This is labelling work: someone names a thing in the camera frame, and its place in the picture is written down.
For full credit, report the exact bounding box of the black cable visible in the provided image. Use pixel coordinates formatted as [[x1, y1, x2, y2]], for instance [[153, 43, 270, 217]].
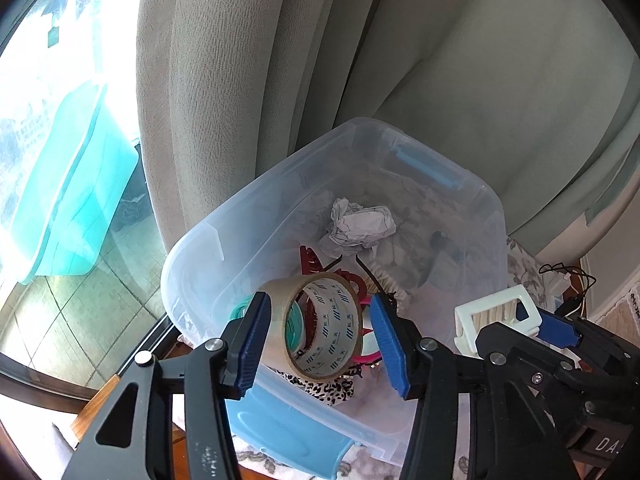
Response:
[[537, 261, 599, 311]]

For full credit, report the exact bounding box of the wooden block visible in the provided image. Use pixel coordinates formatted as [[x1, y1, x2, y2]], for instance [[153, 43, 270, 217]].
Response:
[[69, 374, 187, 451]]

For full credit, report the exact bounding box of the teal cable coil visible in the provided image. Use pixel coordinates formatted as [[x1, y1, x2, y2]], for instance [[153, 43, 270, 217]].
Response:
[[232, 294, 307, 359]]

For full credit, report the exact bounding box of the leopard print cloth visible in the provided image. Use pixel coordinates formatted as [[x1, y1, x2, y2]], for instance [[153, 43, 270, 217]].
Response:
[[274, 365, 362, 406]]

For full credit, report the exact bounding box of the brown packing tape roll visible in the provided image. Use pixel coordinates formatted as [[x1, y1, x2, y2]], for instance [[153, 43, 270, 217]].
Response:
[[260, 273, 362, 382]]

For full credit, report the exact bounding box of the floral fleece blanket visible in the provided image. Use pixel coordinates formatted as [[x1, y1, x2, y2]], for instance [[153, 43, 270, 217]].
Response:
[[233, 238, 555, 479]]

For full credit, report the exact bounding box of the crumpled white paper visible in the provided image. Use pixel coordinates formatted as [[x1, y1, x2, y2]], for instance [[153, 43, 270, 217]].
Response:
[[318, 197, 397, 258]]

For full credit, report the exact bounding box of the blue bin lid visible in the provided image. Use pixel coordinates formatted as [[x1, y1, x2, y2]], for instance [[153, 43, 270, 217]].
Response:
[[227, 387, 354, 479]]

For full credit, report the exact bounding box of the grey green curtain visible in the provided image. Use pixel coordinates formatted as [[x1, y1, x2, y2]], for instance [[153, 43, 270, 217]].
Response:
[[137, 0, 639, 260]]

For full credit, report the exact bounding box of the cream plastic bracket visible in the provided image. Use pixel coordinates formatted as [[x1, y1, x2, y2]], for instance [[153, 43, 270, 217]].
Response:
[[454, 285, 542, 358]]

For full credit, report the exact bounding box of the clear plastic storage bin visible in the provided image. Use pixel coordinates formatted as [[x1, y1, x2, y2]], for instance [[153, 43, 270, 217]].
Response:
[[160, 118, 506, 478]]

